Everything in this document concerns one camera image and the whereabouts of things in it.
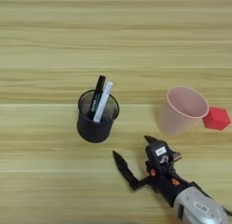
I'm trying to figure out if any pink plastic cup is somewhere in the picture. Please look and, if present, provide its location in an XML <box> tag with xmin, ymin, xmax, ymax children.
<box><xmin>156</xmin><ymin>85</ymin><xmax>210</xmax><ymax>137</ymax></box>

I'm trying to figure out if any black marker pen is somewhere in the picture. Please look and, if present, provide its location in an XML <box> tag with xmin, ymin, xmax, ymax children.
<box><xmin>88</xmin><ymin>74</ymin><xmax>107</xmax><ymax>121</ymax></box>

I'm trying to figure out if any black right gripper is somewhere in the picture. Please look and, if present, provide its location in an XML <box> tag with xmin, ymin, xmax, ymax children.
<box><xmin>111</xmin><ymin>134</ymin><xmax>194</xmax><ymax>209</ymax></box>

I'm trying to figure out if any red polyhedron block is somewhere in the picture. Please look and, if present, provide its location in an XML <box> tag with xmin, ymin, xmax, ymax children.
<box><xmin>201</xmin><ymin>106</ymin><xmax>232</xmax><ymax>131</ymax></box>

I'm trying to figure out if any black mesh pen holder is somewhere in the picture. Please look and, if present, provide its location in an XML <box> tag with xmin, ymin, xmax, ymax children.
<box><xmin>76</xmin><ymin>89</ymin><xmax>121</xmax><ymax>144</ymax></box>

